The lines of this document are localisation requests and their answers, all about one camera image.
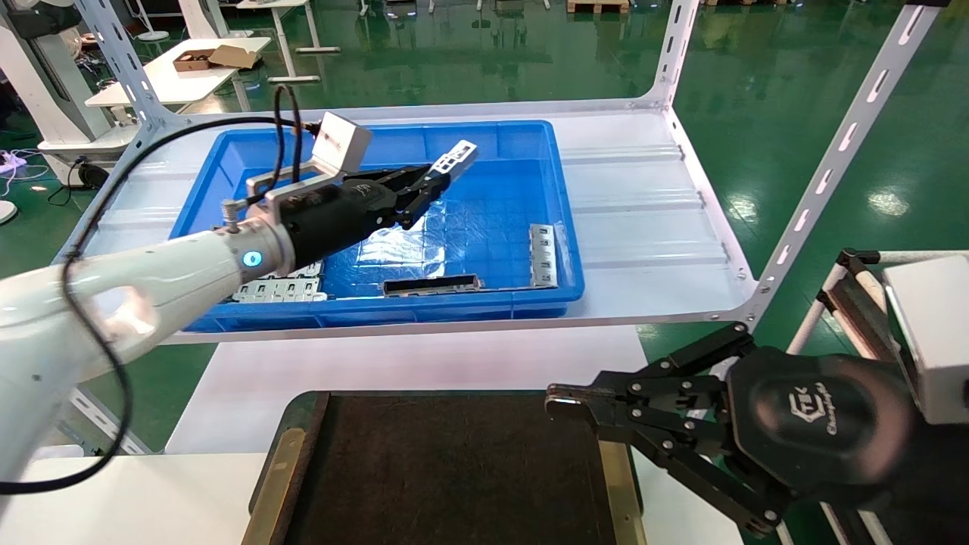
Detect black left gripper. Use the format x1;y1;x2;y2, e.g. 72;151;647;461
283;165;453;271

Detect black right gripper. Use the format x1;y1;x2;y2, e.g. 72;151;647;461
545;323;922;538

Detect silver bracket with square holes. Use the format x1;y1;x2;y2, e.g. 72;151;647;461
430;139;479;180

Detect black container tray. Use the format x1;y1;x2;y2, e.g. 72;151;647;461
241;389;649;545

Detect clear plastic film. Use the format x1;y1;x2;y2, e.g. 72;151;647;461
354;224;449;267

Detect blue plastic bin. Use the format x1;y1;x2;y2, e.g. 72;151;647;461
170;120;586;335

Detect white metal shelf rack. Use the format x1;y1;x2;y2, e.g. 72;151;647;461
45;0;952;456

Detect white table with T-legs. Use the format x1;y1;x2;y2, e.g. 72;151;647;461
235;0;342;83

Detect open cardboard box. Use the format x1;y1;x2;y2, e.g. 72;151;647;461
172;45;263;73

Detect white work table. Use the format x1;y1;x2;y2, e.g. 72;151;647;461
84;37;273;111

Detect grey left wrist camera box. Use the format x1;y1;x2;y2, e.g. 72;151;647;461
311;111;374;179

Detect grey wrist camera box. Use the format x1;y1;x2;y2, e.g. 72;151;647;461
883;255;969;425
311;111;374;179

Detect dark long metal bracket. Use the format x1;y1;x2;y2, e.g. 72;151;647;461
382;273;484;297

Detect silver camera mounting bracket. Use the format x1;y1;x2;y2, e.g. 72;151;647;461
245;157;342;210

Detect short silver slotted bracket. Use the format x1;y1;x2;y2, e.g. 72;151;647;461
528;223;559;290

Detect white tube trolley frame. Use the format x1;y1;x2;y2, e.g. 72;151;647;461
787;248;921;365

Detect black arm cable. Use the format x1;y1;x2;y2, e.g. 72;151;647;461
0;83;323;497

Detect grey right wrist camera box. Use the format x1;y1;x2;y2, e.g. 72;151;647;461
883;255;969;425

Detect black cable reel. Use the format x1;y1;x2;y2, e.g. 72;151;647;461
70;154;112;191

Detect white machine pedestal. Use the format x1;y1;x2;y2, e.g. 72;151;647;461
0;0;142;154

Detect loose floor cables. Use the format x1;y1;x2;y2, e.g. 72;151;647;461
0;148;48;184

